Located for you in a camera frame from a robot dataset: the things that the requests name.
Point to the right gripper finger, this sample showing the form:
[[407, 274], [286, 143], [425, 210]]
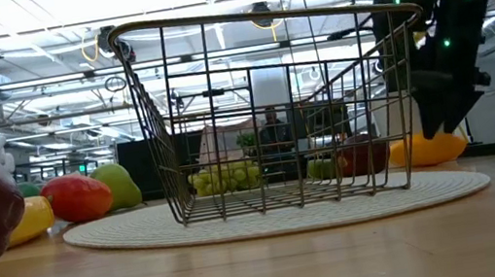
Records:
[[459, 109], [430, 116]]

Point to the yellow-orange mango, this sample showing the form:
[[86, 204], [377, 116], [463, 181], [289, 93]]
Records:
[[431, 150]]

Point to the green pear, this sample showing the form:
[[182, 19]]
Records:
[[121, 184]]

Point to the red-orange mango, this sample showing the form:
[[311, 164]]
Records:
[[77, 198]]

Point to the person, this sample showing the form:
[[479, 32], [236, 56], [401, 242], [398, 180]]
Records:
[[273, 130]]

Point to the white round woven placemat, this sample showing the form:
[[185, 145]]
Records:
[[289, 220]]

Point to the green background plant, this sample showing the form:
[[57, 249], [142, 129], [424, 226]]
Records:
[[246, 141]]

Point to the green grape bunch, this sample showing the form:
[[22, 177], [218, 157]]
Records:
[[226, 178]]

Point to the black partition panel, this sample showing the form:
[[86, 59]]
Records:
[[144, 168]]

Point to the green lime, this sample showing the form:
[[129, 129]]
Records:
[[29, 190]]

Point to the yellow banana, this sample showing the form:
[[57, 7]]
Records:
[[33, 219]]

